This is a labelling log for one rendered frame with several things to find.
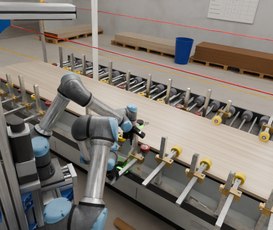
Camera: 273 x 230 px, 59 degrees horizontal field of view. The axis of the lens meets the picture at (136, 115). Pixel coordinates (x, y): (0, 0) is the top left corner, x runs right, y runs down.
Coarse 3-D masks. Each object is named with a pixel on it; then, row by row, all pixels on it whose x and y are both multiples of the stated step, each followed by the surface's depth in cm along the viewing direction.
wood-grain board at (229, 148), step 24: (0, 72) 329; (24, 72) 335; (48, 72) 341; (72, 72) 348; (48, 96) 275; (96, 96) 283; (120, 96) 287; (144, 120) 242; (168, 120) 245; (192, 120) 248; (168, 144) 209; (192, 144) 211; (216, 144) 214; (240, 144) 216; (264, 144) 219; (216, 168) 186; (240, 168) 188; (264, 168) 189; (264, 192) 167
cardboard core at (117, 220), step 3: (117, 219) 235; (120, 219) 237; (114, 222) 234; (117, 222) 233; (120, 222) 232; (123, 222) 233; (114, 225) 235; (117, 225) 232; (120, 225) 230; (123, 225) 230; (126, 225) 230; (129, 225) 231; (120, 228) 230; (123, 228) 229; (126, 228) 228; (129, 228) 227; (132, 228) 228
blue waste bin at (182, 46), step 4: (176, 40) 698; (180, 40) 728; (184, 40) 729; (188, 40) 724; (192, 40) 709; (176, 44) 702; (180, 44) 690; (184, 44) 687; (188, 44) 687; (192, 44) 702; (176, 48) 707; (180, 48) 696; (184, 48) 693; (188, 48) 695; (176, 52) 712; (180, 52) 702; (184, 52) 700; (188, 52) 704; (176, 56) 717; (180, 56) 708; (184, 56) 706; (188, 56) 713; (176, 60) 722; (180, 60) 714; (184, 60) 714; (184, 64) 722
